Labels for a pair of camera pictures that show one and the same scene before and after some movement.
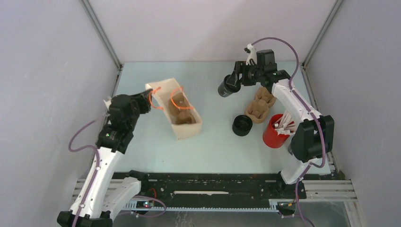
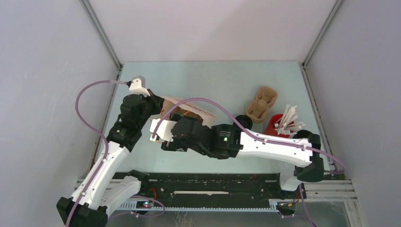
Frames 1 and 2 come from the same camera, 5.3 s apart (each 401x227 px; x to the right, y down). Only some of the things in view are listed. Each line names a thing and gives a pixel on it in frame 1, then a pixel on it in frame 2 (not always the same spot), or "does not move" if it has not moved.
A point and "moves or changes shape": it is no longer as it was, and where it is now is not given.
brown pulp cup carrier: [257, 110] does not move
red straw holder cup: [271, 136] does not move
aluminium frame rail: [102, 32] does not move
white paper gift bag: [167, 94] moves or changes shape
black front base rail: [193, 191] does not move
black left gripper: [143, 99] → [157, 101]
